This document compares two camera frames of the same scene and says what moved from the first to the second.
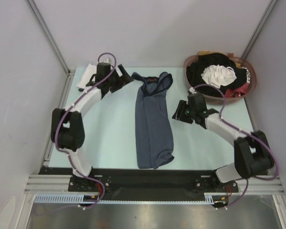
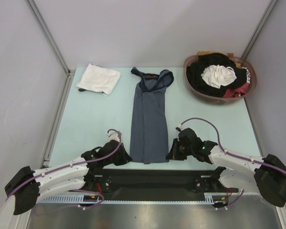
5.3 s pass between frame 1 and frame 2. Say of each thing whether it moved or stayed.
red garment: stayed
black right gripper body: moved
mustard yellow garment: stayed
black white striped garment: stayed
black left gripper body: moved
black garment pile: stayed
